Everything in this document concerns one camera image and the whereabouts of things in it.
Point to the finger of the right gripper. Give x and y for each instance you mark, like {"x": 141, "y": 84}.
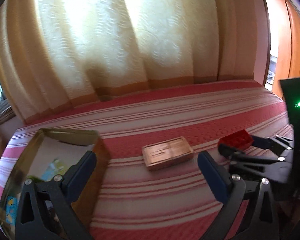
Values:
{"x": 240, "y": 156}
{"x": 279, "y": 145}

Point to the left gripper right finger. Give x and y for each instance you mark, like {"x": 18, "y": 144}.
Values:
{"x": 260, "y": 220}

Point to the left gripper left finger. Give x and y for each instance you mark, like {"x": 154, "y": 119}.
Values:
{"x": 33, "y": 220}

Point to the red toy brick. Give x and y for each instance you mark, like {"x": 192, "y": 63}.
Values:
{"x": 240, "y": 140}

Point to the copper metal case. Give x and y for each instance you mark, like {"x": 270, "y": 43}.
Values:
{"x": 167, "y": 153}

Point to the teal toy brick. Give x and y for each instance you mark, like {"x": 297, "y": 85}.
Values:
{"x": 11, "y": 210}

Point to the clear plastic floss pick box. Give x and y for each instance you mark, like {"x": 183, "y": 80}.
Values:
{"x": 56, "y": 167}

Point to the gold rectangular tin box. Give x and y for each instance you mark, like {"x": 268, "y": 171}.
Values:
{"x": 84, "y": 206}

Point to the white paper tin lining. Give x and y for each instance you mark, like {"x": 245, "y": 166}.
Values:
{"x": 51, "y": 149}

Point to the red striped bed cover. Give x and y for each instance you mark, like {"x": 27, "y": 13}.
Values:
{"x": 147, "y": 193}

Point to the orange wooden wardrobe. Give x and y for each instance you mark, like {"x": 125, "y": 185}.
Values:
{"x": 288, "y": 61}

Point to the large cream patterned curtain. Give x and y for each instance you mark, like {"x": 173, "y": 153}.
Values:
{"x": 56, "y": 55}

